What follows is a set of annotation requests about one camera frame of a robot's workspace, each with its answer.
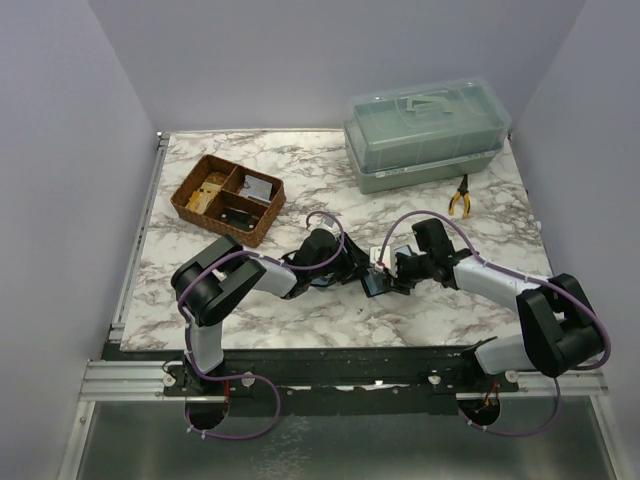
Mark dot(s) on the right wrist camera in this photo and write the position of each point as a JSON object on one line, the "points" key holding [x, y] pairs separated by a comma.
{"points": [[384, 259]]}

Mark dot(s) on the yellow handled pliers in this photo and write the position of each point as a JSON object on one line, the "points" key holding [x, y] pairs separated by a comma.
{"points": [[461, 194]]}

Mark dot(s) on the brown woven divided basket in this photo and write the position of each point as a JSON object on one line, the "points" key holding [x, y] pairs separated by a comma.
{"points": [[230, 176]]}

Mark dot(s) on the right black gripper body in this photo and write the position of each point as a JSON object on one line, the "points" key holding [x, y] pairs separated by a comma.
{"points": [[414, 268]]}

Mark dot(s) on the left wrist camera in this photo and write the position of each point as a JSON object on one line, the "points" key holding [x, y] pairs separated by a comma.
{"points": [[330, 224]]}

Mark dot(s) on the black item in basket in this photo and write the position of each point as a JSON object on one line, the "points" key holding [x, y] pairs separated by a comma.
{"points": [[238, 219]]}

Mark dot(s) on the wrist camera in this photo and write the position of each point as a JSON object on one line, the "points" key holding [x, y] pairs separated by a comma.
{"points": [[384, 259], [330, 224]]}

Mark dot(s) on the black leather card holder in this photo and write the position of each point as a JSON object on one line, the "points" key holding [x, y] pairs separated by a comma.
{"points": [[378, 283]]}

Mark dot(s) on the black metal base rail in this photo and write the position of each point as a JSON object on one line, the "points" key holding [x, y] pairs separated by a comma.
{"points": [[306, 382]]}

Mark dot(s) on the green plastic storage box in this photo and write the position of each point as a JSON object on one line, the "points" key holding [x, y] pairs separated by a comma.
{"points": [[422, 134]]}

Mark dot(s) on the gold cards in basket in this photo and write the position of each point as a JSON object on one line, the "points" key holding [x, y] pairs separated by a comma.
{"points": [[202, 197]]}

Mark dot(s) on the aluminium frame rail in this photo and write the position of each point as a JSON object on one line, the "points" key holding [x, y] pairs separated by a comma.
{"points": [[118, 321]]}

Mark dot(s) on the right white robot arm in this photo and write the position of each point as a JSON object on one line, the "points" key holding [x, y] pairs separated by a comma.
{"points": [[559, 328]]}

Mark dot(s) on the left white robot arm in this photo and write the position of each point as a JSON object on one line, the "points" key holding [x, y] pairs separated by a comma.
{"points": [[212, 284]]}

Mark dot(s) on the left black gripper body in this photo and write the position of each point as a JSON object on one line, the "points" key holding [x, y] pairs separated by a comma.
{"points": [[340, 268]]}

